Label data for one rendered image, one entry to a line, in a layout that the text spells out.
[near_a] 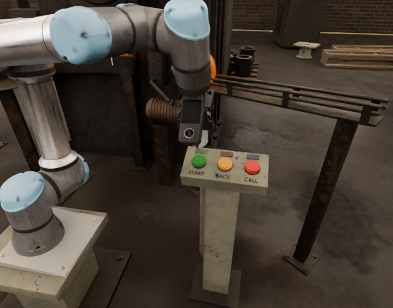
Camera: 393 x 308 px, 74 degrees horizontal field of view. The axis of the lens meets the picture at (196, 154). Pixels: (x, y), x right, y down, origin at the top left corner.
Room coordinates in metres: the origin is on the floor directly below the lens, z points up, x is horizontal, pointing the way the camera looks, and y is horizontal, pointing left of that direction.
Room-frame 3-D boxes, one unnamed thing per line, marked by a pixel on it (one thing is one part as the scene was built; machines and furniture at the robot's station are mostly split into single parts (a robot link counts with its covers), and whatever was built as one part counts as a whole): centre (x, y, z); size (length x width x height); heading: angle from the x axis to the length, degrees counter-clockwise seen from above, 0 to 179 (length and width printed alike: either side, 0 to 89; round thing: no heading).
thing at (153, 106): (1.26, 0.14, 0.27); 0.22 x 0.13 x 0.53; 78
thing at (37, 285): (0.58, 0.52, 0.28); 0.32 x 0.32 x 0.04; 80
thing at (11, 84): (1.29, 1.00, 0.36); 0.26 x 0.20 x 0.72; 113
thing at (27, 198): (0.59, 0.51, 0.48); 0.13 x 0.12 x 0.14; 154
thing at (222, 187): (0.60, -0.08, 0.31); 0.24 x 0.16 x 0.62; 78
